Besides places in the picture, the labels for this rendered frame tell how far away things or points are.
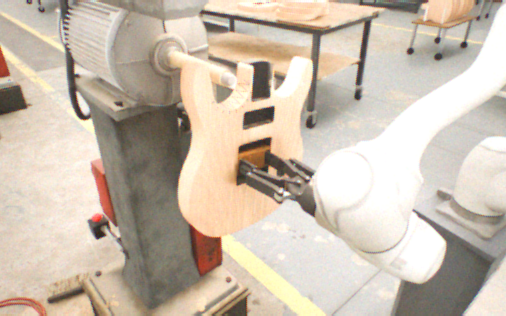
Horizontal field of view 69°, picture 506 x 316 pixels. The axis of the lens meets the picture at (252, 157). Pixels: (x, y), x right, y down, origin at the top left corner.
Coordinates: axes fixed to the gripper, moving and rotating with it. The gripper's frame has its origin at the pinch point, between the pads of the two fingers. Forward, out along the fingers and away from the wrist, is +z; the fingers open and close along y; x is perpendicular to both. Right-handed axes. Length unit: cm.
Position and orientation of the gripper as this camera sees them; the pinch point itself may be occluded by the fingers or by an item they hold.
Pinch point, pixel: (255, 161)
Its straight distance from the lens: 83.3
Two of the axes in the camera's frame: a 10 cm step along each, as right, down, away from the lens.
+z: -6.7, -3.7, 6.4
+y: 7.4, -2.4, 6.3
